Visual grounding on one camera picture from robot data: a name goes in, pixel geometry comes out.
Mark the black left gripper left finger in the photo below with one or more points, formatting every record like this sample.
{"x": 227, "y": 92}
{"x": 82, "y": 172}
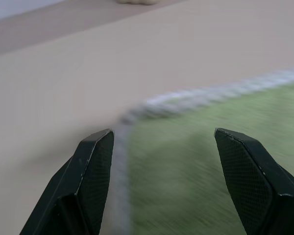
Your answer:
{"x": 88, "y": 181}

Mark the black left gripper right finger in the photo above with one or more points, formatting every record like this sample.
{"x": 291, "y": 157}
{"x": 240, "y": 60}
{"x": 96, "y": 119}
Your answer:
{"x": 254, "y": 181}

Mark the green towel with white edge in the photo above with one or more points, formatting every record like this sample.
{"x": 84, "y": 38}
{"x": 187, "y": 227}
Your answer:
{"x": 201, "y": 156}

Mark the cream rounded object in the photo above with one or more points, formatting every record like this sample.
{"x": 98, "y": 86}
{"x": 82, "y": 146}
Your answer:
{"x": 136, "y": 1}

